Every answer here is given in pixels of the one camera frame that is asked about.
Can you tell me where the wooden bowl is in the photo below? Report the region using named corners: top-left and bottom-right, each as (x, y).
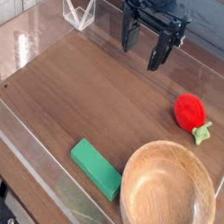
top-left (119, 140), bottom-right (216, 224)

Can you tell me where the red plush strawberry toy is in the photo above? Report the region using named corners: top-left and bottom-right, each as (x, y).
top-left (173, 93), bottom-right (212, 145)

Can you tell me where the clear acrylic front barrier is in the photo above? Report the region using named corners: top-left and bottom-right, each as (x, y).
top-left (0, 98), bottom-right (116, 224)

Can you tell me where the clear acrylic barrier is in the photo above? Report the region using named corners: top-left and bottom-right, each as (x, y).
top-left (89, 0), bottom-right (224, 140)
top-left (0, 98), bottom-right (116, 224)

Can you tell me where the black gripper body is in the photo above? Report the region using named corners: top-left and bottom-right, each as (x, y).
top-left (122, 0), bottom-right (192, 47)

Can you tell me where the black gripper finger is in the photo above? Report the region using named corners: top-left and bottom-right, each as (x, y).
top-left (121, 6), bottom-right (140, 52)
top-left (147, 30), bottom-right (175, 71)

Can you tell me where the clear acrylic back barrier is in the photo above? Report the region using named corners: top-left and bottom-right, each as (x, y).
top-left (89, 0), bottom-right (224, 140)

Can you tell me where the clear acrylic corner bracket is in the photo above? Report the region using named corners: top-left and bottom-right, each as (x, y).
top-left (62, 0), bottom-right (96, 31)

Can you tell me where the green rectangular block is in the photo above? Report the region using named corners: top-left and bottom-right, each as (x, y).
top-left (71, 138), bottom-right (122, 201)

